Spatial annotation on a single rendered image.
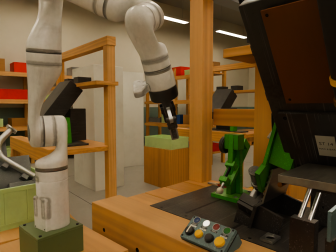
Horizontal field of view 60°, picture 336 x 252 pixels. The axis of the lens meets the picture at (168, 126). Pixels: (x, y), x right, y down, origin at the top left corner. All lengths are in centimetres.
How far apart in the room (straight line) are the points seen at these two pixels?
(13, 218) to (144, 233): 60
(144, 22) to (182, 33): 985
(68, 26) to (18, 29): 123
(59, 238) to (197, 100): 97
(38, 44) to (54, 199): 43
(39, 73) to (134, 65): 826
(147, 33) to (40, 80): 33
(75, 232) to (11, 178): 74
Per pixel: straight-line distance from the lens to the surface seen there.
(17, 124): 717
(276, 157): 94
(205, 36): 160
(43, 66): 85
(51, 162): 90
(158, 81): 72
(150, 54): 71
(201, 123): 154
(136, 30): 69
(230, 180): 126
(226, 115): 156
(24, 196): 138
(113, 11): 73
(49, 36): 86
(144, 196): 136
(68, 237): 96
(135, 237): 107
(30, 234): 95
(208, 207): 118
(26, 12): 806
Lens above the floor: 129
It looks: 4 degrees down
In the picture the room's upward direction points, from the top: straight up
